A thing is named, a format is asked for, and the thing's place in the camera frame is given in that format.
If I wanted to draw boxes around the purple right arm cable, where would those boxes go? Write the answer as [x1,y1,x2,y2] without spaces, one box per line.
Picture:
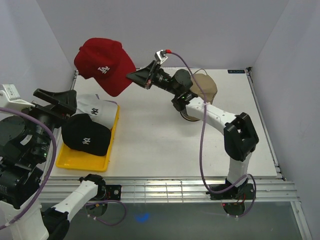
[166,49,256,218]

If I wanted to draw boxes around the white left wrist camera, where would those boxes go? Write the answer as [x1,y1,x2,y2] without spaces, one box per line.
[0,84,35,111]

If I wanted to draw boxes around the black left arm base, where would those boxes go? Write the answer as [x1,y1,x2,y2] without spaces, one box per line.
[85,185,122,217]

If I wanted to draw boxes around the white baseball cap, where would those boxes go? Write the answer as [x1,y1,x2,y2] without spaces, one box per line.
[75,94,118,129]

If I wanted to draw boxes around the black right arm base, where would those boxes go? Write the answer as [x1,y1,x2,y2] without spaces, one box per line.
[206,183,256,218]

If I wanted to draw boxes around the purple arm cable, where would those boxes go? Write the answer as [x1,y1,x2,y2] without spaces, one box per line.
[0,106,126,230]
[166,49,256,218]

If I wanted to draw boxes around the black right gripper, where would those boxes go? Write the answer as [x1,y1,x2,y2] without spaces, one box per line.
[125,61,179,97]

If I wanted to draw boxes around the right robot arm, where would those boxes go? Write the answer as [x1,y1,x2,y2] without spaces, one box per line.
[126,60,259,199]

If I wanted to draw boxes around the beige baseball cap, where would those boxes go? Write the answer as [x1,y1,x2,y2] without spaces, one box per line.
[179,69,218,122]

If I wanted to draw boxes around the yellow plastic tray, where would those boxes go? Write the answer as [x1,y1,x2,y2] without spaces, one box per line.
[55,105,121,172]

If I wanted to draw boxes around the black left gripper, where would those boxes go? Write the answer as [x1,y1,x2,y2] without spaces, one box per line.
[15,87,77,162]

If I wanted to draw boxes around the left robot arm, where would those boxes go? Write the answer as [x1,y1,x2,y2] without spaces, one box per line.
[0,84,106,240]

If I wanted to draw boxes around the black baseball cap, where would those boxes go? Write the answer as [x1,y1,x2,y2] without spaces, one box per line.
[61,113,112,157]

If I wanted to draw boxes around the red baseball cap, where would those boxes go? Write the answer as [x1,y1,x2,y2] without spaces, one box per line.
[73,37,136,97]

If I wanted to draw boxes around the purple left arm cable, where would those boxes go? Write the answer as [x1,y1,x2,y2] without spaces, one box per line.
[0,106,126,230]

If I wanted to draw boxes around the aluminium table edge rail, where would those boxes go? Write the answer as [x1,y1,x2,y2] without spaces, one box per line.
[39,177,300,204]

